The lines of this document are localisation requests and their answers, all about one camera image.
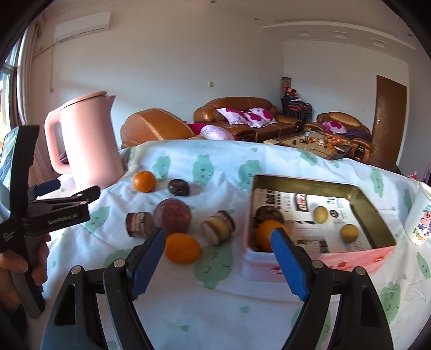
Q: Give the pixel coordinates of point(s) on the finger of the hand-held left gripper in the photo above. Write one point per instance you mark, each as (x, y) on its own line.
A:
(67, 200)
(47, 187)

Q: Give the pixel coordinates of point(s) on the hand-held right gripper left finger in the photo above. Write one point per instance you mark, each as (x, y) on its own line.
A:
(148, 266)

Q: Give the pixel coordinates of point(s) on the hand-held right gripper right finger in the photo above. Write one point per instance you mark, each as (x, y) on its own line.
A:
(289, 262)

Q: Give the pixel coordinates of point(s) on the pink tin box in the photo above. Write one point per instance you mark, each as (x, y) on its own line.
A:
(323, 262)

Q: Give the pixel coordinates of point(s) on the oval orange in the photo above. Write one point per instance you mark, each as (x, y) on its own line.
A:
(183, 249)

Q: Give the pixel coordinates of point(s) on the large purple passion fruit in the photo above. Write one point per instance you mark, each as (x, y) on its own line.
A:
(172, 215)

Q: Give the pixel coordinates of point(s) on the small round orange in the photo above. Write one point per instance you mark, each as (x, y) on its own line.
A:
(144, 181)

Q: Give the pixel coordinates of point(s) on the small dark passion fruit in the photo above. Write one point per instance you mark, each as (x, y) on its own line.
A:
(179, 187)

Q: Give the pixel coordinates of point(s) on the printed paper sheet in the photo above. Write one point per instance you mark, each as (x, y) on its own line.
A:
(316, 235)

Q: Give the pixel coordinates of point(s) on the small brown layered cake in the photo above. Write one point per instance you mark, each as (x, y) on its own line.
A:
(139, 224)

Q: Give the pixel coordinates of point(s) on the small yellow fruit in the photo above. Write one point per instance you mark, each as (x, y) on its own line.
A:
(349, 233)
(320, 214)

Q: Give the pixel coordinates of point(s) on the pink electric kettle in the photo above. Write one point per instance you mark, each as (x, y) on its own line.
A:
(89, 141)

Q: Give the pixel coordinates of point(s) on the small cream layered cake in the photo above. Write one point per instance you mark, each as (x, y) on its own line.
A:
(218, 227)

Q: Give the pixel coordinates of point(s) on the white cloud print tablecloth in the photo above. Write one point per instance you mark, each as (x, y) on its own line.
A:
(219, 303)

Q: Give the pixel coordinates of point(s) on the window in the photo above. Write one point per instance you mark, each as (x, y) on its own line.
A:
(5, 97)

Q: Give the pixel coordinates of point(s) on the light curtain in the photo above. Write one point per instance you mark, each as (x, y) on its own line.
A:
(25, 77)

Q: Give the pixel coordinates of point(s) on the brown leather armchair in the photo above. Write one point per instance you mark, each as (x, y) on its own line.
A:
(346, 119)
(151, 126)

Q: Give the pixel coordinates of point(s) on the wooden coffee table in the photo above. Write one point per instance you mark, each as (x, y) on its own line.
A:
(303, 144)

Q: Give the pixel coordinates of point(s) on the white cartoon print cup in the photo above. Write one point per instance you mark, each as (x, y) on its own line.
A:
(419, 218)

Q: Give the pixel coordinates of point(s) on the pink flower cushion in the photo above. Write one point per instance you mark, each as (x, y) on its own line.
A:
(268, 114)
(334, 127)
(232, 116)
(256, 118)

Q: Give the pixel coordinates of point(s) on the red blanket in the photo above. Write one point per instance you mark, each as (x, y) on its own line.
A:
(195, 128)

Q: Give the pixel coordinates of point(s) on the purple cloth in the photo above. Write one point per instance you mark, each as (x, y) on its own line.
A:
(358, 134)

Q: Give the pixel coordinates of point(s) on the light pink pillow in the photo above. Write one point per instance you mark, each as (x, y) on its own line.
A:
(217, 132)

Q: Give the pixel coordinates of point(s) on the dark metal rack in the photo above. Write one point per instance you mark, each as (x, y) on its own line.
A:
(296, 107)

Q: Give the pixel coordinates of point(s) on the white air conditioner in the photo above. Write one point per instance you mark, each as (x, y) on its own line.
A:
(82, 27)

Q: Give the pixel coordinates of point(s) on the brown leather sofa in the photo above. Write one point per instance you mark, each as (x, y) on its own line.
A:
(249, 102)

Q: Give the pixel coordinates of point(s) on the brown wooden door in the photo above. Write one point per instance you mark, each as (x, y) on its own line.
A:
(389, 121)

